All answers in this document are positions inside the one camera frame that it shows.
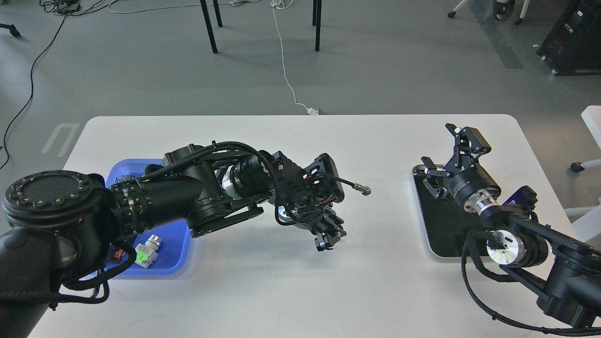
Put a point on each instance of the black equipment case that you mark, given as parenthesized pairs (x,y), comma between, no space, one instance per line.
(573,45)

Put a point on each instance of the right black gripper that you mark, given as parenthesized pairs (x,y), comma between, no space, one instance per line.
(473,189)

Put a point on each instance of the black table leg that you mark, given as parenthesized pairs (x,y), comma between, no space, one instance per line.
(317,18)
(208,22)

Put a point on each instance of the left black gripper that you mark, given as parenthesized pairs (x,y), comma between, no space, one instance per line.
(321,221)

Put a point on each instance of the black table leg right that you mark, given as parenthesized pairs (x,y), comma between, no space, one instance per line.
(317,18)

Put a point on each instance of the white office chair base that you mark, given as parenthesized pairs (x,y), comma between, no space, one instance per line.
(501,10)

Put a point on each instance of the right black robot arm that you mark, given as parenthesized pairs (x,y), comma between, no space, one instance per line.
(512,246)

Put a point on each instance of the blue plastic tray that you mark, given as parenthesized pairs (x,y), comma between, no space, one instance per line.
(174,236)

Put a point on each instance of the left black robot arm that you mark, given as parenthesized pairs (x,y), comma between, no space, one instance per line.
(69,232)

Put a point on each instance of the black table leg left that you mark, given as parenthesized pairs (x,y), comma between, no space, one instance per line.
(208,22)

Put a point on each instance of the green white push button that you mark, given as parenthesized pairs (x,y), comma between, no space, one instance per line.
(147,252)

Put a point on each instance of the silver metal tray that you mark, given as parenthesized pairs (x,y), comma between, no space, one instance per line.
(445,224)

